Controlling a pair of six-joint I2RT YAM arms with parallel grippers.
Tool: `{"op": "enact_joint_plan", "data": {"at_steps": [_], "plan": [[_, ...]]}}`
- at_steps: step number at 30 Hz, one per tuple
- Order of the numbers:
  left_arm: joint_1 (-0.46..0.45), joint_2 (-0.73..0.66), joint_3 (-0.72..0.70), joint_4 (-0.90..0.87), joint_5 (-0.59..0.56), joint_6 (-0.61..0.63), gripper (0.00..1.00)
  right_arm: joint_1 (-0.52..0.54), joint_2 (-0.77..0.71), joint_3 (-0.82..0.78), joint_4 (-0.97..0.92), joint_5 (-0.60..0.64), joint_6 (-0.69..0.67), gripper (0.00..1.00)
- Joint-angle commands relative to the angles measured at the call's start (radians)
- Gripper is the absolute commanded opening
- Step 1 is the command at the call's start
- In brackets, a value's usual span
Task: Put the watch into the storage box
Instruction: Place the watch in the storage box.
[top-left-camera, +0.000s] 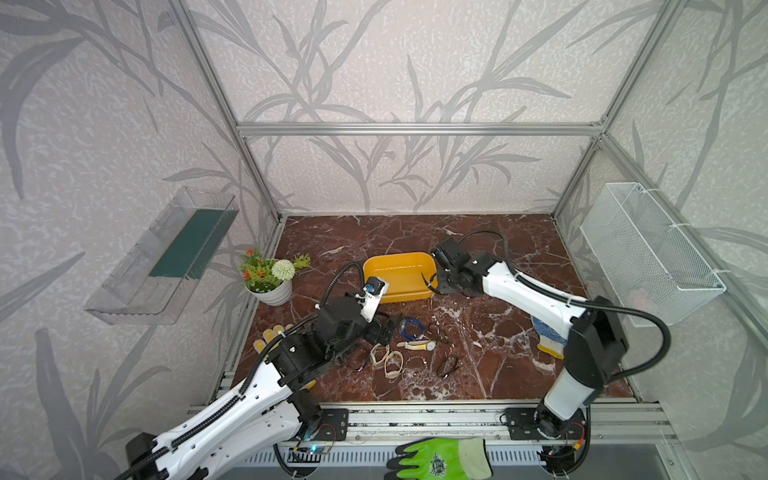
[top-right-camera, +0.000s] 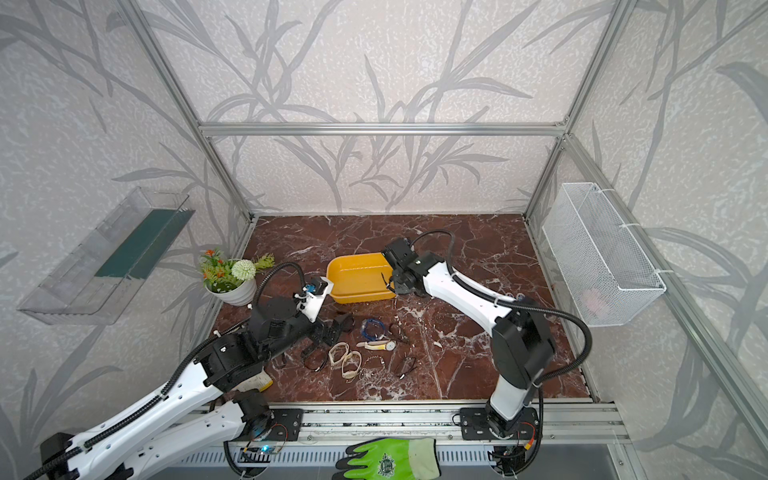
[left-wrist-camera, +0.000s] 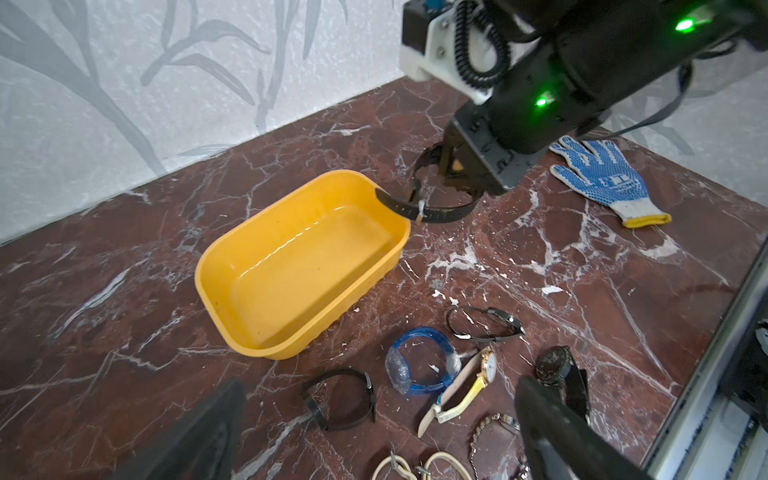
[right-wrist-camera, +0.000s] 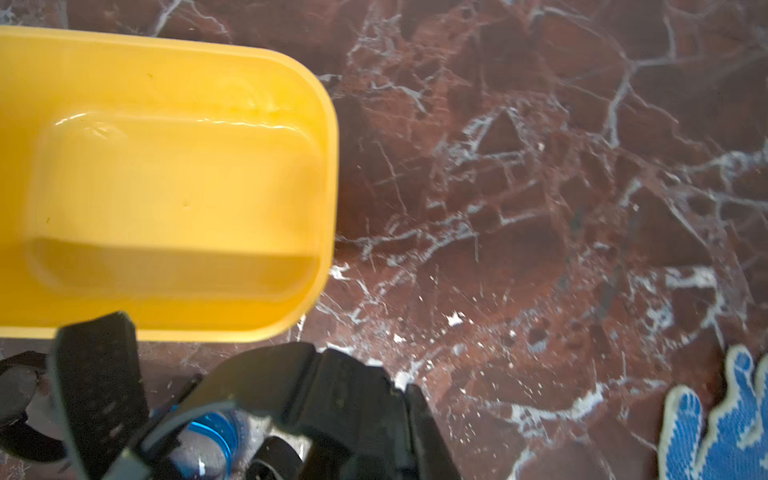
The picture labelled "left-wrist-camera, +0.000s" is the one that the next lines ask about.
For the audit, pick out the blue translucent watch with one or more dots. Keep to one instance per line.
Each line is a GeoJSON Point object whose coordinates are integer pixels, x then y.
{"type": "Point", "coordinates": [422, 361]}

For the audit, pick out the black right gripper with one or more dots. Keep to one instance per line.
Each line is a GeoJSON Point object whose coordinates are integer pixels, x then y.
{"type": "Point", "coordinates": [472, 158]}

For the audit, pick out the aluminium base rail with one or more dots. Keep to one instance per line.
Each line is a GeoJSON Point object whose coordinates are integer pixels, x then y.
{"type": "Point", "coordinates": [717, 429]}

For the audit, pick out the black strap watch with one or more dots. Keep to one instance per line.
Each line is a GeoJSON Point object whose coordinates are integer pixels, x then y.
{"type": "Point", "coordinates": [415, 208]}

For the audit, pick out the blue dotted work glove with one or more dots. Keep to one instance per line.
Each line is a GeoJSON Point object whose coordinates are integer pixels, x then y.
{"type": "Point", "coordinates": [598, 170]}

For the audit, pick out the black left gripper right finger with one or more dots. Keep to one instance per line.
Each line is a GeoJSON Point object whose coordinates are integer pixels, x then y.
{"type": "Point", "coordinates": [560, 445]}

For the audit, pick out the chunky black watch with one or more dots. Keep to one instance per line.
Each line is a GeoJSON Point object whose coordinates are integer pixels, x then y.
{"type": "Point", "coordinates": [556, 369]}

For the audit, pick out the thin black watch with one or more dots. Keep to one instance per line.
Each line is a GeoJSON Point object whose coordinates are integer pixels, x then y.
{"type": "Point", "coordinates": [483, 325]}

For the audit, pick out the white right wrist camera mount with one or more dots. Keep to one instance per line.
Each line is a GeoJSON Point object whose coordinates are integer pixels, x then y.
{"type": "Point", "coordinates": [438, 54]}

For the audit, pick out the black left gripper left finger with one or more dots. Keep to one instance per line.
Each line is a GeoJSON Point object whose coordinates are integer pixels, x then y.
{"type": "Point", "coordinates": [202, 444]}

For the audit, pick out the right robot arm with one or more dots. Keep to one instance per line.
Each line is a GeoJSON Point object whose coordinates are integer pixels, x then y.
{"type": "Point", "coordinates": [557, 67]}

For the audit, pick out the black band watch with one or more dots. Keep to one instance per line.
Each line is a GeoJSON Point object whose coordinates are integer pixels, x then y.
{"type": "Point", "coordinates": [340, 399]}

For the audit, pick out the yellow plastic storage box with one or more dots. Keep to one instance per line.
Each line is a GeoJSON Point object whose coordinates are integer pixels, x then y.
{"type": "Point", "coordinates": [275, 282]}

